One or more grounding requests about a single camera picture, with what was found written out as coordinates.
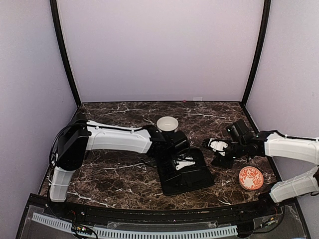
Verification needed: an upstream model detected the black zippered tool case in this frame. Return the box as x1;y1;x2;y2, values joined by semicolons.
160;148;214;196

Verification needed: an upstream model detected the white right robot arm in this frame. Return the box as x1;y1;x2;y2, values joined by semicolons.
202;119;319;216

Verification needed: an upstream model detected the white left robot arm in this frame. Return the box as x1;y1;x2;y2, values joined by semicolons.
48;114;190;217

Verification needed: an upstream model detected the white and navy bowl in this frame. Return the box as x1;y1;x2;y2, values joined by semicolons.
157;116;179;132

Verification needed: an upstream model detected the orange patterned round dish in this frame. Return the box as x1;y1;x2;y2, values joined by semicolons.
239;166;264;191

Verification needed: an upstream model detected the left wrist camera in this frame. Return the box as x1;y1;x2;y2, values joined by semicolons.
174;160;195;170

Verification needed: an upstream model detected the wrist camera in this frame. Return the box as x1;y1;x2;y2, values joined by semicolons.
174;160;195;170
202;138;228;156

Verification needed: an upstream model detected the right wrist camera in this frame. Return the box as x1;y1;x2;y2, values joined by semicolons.
202;138;228;156

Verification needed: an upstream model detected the black front rail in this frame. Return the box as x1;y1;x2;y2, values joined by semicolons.
19;194;303;227

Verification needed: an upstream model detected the white slotted cable duct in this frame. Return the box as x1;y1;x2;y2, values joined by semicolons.
31;213;238;239

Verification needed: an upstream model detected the black right corner post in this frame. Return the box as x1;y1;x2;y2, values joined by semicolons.
240;0;272;110

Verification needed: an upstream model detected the black corner post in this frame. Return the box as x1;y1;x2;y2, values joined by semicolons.
49;0;82;107
240;0;272;110

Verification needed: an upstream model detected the black left corner post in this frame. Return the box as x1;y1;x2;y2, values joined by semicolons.
49;0;82;107

